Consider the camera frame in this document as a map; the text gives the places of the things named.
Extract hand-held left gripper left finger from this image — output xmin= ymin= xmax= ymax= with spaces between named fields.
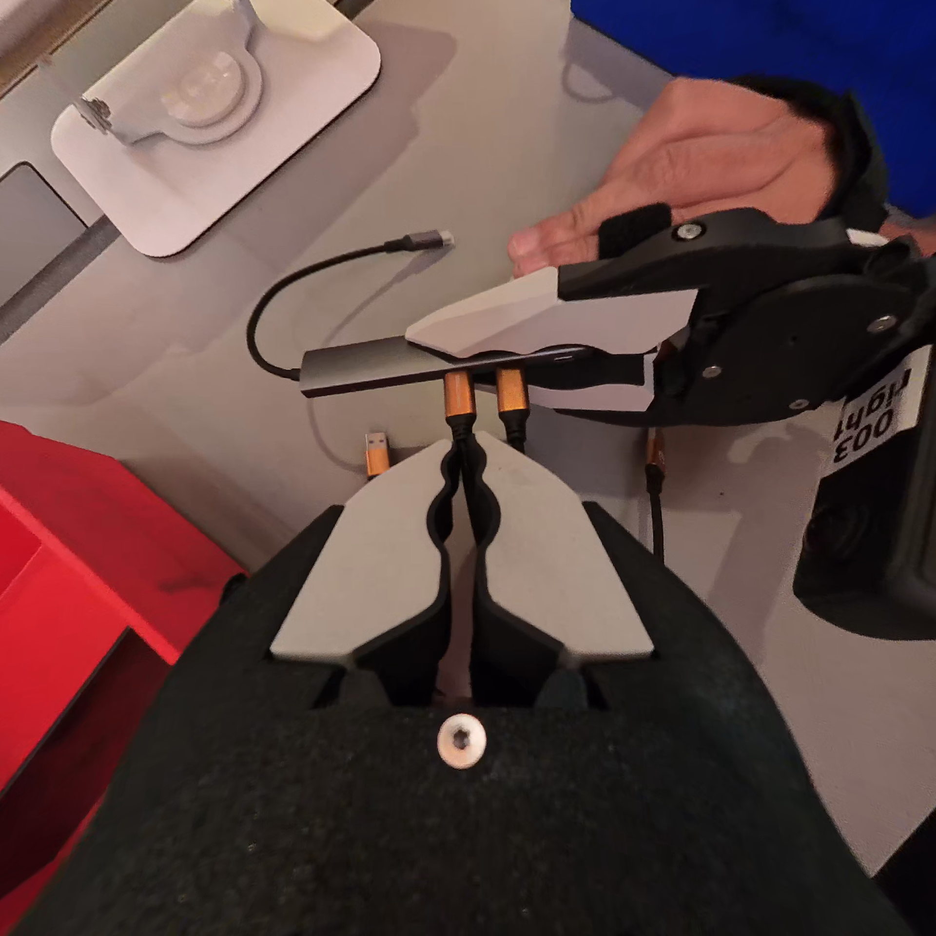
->
xmin=269 ymin=437 xmax=461 ymax=670

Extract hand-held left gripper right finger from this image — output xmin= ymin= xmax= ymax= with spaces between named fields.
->
xmin=468 ymin=432 xmax=656 ymax=670

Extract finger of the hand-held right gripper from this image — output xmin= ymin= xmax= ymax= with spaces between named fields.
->
xmin=405 ymin=267 xmax=701 ymax=363
xmin=526 ymin=356 xmax=657 ymax=416

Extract black cable orange plugs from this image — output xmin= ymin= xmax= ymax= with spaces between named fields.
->
xmin=365 ymin=369 xmax=485 ymax=696
xmin=495 ymin=368 xmax=670 ymax=568

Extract grey USB hub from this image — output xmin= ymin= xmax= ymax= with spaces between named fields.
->
xmin=247 ymin=230 xmax=598 ymax=399

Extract red storage bin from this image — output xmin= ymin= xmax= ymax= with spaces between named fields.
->
xmin=0 ymin=421 xmax=247 ymax=930

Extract blue storage bin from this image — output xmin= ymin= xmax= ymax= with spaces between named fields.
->
xmin=571 ymin=0 xmax=936 ymax=221

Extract grey desk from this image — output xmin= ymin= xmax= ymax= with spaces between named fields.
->
xmin=0 ymin=0 xmax=936 ymax=879

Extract person's right hand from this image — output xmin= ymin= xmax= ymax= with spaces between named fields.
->
xmin=507 ymin=77 xmax=843 ymax=279

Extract white stand with black board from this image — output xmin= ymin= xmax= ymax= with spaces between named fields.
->
xmin=0 ymin=0 xmax=383 ymax=259

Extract person's dark trousers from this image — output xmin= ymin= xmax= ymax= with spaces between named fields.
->
xmin=874 ymin=823 xmax=936 ymax=936

